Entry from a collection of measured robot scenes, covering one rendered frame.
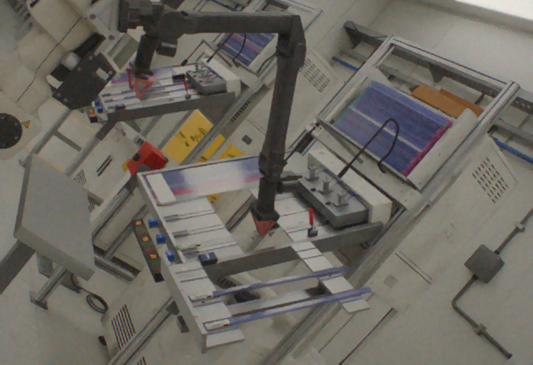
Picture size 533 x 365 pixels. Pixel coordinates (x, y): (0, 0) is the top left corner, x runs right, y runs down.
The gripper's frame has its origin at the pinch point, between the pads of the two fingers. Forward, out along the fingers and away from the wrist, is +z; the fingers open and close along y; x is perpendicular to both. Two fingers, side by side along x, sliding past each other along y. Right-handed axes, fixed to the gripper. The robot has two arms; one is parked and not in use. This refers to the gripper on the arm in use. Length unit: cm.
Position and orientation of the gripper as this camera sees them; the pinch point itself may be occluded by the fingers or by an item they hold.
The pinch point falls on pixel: (261, 232)
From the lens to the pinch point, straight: 189.5
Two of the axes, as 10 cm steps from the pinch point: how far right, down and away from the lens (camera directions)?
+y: -4.1, -4.0, 8.2
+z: -1.1, 9.1, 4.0
